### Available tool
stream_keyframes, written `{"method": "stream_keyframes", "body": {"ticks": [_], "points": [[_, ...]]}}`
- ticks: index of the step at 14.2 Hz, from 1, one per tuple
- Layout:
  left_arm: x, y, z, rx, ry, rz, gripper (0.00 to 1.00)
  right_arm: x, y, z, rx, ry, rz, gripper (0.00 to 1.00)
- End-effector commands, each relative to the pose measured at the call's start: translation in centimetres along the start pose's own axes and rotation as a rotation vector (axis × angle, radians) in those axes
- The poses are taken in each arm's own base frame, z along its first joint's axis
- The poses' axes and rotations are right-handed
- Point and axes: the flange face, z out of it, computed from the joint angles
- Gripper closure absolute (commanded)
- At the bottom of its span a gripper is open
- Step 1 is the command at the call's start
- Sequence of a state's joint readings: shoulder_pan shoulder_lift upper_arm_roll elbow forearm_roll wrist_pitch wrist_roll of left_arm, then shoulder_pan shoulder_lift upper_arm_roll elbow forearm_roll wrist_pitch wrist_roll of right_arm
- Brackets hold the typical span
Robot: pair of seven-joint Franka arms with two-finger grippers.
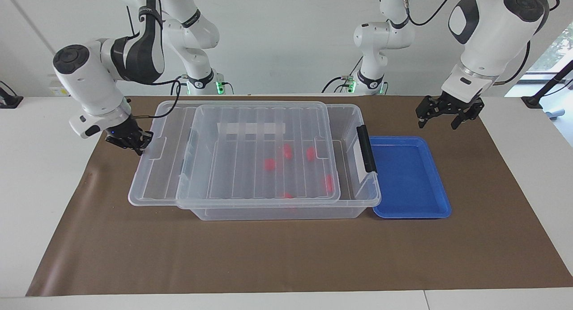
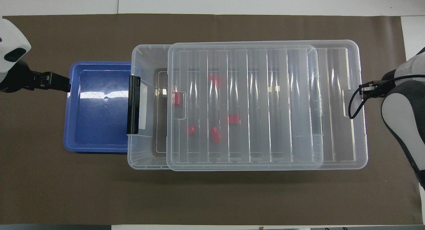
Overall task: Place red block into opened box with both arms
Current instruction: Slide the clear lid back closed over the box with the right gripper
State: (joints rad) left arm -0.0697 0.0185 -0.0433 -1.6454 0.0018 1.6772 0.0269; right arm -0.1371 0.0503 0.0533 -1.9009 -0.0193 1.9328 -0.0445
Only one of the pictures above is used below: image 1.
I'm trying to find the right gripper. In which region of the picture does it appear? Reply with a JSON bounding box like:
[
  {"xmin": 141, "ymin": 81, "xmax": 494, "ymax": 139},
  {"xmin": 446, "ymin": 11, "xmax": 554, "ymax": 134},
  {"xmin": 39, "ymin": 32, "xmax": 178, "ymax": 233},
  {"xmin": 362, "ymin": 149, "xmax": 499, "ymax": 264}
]
[{"xmin": 105, "ymin": 115, "xmax": 154, "ymax": 157}]

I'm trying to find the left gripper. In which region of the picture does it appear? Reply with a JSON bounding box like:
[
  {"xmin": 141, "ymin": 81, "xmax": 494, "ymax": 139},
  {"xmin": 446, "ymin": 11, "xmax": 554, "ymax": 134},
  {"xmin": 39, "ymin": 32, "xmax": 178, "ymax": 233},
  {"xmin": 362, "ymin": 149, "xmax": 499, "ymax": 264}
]
[{"xmin": 415, "ymin": 91, "xmax": 485, "ymax": 130}]

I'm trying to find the clear plastic lid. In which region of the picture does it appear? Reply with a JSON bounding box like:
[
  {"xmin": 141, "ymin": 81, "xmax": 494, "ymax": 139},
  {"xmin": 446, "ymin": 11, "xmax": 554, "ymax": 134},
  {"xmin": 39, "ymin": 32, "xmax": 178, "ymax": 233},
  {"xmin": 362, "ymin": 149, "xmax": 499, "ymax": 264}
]
[{"xmin": 128, "ymin": 100, "xmax": 341, "ymax": 210}]

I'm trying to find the black box latch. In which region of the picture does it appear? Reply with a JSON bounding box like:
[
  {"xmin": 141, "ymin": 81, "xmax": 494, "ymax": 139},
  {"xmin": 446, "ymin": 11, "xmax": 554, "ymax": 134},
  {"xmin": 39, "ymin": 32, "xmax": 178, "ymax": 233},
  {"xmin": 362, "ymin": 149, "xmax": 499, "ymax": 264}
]
[{"xmin": 356, "ymin": 125, "xmax": 378, "ymax": 174}]

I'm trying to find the clear plastic box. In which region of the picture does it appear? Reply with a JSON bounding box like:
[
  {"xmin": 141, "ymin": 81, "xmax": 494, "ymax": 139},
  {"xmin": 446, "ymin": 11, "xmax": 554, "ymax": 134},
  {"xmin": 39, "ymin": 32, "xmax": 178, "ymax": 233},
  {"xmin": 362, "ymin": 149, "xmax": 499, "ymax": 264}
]
[{"xmin": 176, "ymin": 103, "xmax": 382, "ymax": 221}]

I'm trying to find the blue plastic tray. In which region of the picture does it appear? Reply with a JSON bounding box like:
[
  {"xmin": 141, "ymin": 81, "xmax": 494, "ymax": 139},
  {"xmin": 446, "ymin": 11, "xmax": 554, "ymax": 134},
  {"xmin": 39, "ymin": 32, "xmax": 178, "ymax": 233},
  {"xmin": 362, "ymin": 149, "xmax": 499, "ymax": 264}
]
[{"xmin": 369, "ymin": 136, "xmax": 452, "ymax": 220}]

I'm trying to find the black stand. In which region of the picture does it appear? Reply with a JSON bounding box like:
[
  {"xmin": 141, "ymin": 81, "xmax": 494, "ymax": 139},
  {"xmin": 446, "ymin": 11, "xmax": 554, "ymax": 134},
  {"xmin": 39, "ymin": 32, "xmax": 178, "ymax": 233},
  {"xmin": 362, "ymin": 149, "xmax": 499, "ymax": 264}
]
[
  {"xmin": 521, "ymin": 59, "xmax": 573, "ymax": 109},
  {"xmin": 0, "ymin": 81, "xmax": 24, "ymax": 109}
]

